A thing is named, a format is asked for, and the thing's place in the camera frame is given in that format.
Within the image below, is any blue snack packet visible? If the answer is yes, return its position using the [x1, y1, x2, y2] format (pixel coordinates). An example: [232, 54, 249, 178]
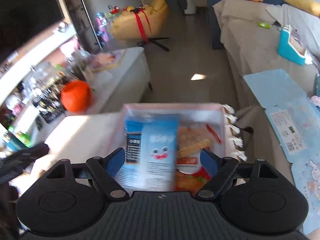
[116, 114, 179, 194]

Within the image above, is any red snack packet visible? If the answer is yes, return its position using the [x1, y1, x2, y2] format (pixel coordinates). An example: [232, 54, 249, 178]
[175, 157, 211, 196]

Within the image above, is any white tablecloth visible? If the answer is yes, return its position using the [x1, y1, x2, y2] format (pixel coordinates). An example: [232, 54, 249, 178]
[29, 103, 247, 181]

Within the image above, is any black printed gift box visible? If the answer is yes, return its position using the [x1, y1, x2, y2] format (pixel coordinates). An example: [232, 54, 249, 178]
[33, 84, 66, 124]

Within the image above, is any flat light blue carton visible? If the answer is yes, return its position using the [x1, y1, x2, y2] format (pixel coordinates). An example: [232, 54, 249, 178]
[244, 69, 319, 235]

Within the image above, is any white low side table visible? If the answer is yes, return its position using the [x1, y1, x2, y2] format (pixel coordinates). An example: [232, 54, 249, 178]
[85, 47, 151, 115]

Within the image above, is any grey covered sofa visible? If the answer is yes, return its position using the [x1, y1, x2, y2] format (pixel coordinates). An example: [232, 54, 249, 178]
[211, 0, 320, 120]

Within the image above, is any teal toy box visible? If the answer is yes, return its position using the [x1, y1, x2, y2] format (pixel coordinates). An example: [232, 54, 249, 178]
[277, 25, 313, 66]

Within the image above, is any green small toy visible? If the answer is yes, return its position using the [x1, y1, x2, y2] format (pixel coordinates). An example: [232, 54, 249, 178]
[258, 22, 271, 29]

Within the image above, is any yellow cushion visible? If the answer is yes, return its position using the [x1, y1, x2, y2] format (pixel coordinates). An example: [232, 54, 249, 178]
[284, 0, 320, 17]

